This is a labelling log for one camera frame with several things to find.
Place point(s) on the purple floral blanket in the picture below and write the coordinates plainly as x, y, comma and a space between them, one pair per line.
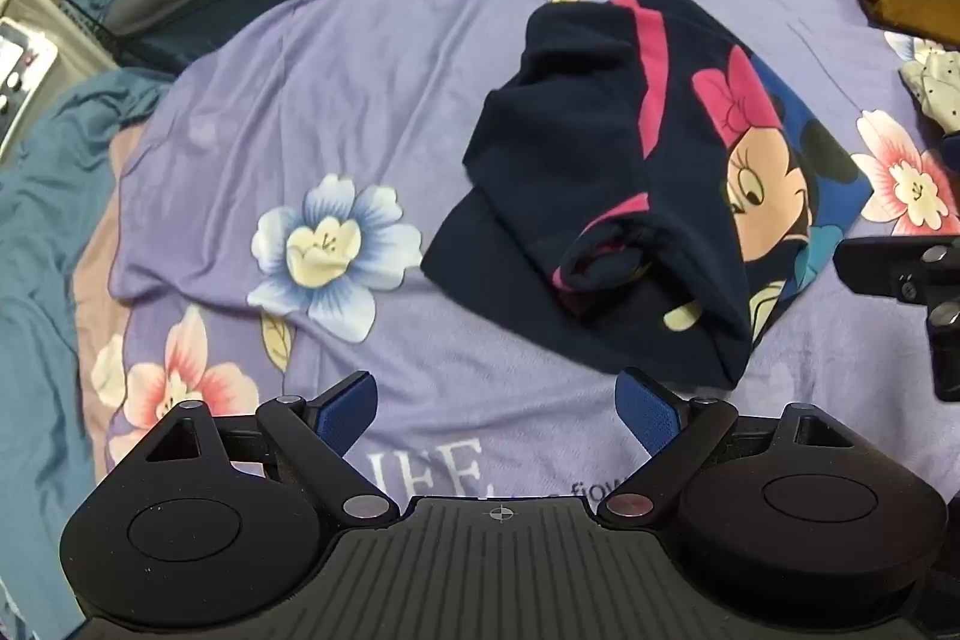
337, 123

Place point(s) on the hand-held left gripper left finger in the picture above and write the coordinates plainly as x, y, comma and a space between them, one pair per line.
346, 415

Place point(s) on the navy cartoon print shirt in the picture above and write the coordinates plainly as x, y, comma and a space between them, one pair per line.
562, 160

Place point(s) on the white device with knobs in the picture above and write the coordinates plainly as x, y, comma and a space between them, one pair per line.
19, 78

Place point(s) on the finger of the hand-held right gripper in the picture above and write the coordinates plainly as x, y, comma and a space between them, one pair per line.
870, 269

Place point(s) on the blue duvet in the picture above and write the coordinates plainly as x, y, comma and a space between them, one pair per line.
37, 280

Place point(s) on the white polka dot cloth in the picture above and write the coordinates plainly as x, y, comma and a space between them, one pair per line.
934, 81

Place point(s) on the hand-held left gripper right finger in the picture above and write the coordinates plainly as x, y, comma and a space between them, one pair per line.
649, 419

